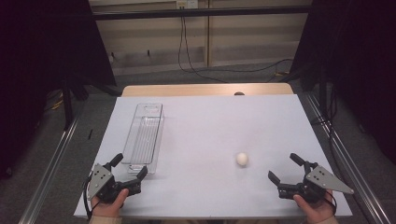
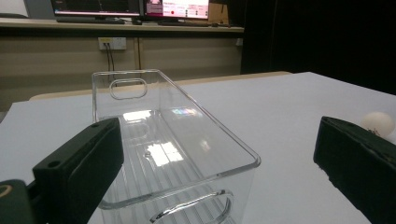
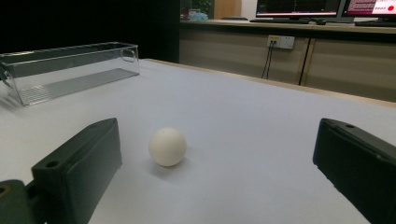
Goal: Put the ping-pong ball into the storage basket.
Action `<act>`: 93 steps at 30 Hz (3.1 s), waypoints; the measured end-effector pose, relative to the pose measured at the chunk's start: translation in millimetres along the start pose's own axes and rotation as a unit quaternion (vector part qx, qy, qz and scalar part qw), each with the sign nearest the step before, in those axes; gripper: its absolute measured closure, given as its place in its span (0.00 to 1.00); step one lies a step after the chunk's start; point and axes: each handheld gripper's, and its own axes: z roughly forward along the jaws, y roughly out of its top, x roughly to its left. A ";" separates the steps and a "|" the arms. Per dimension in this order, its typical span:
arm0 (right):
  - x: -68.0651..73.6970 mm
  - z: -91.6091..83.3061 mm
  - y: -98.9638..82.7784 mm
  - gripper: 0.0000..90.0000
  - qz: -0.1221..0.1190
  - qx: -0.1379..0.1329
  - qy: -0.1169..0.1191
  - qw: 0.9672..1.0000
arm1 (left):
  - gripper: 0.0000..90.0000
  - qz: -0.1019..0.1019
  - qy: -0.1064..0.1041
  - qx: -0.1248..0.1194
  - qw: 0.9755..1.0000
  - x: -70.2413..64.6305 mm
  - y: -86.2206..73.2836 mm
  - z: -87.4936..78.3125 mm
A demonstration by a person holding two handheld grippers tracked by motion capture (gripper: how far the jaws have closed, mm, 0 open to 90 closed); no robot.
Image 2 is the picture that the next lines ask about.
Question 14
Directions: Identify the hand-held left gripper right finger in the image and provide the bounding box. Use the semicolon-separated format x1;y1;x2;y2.
313;116;396;224

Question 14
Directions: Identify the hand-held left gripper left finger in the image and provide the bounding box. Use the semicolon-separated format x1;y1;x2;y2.
32;117;124;224

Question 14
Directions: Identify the white ball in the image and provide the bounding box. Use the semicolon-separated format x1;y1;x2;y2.
361;111;396;139

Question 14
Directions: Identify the clear plastic bin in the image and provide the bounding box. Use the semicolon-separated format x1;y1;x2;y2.
92;68;262;224

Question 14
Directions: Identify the white table mat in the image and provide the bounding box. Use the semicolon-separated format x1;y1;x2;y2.
0;71;396;224

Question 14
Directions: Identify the black curtain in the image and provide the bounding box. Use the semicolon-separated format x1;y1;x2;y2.
240;0;396;96

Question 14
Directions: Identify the black keyboard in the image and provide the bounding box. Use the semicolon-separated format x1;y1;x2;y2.
157;20;213;28
55;16;126;25

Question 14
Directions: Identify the wooden background desk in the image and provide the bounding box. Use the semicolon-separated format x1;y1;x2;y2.
0;17;245;35

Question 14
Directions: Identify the dark screen computer monitor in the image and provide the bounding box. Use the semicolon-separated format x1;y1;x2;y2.
50;0;142;19

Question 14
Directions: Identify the bright screen computer monitor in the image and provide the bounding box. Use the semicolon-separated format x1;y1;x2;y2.
143;0;210;21

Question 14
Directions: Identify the brown cardboard box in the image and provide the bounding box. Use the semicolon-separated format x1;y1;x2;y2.
207;2;232;26

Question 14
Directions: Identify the black power cable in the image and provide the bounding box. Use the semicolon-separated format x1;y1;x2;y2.
103;42;112;73
107;42;116;78

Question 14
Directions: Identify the white wall socket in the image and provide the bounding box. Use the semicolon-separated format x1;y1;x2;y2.
98;36;128;51

